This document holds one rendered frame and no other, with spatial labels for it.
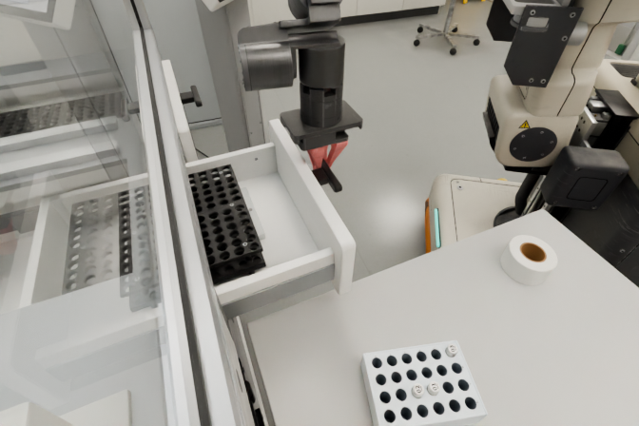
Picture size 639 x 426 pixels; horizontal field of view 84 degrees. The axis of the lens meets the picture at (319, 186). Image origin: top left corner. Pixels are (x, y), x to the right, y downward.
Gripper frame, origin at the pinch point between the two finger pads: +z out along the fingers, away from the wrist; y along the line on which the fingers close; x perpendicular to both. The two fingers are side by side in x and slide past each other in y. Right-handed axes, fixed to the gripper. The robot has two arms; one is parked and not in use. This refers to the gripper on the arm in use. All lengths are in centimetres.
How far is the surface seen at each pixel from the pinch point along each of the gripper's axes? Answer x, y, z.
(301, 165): 2.2, 3.9, -3.1
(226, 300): 15.5, 18.4, 2.2
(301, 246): 8.7, 6.7, 6.2
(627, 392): 40.3, -24.8, 14.0
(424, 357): 27.5, -2.6, 11.1
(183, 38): -162, 9, 32
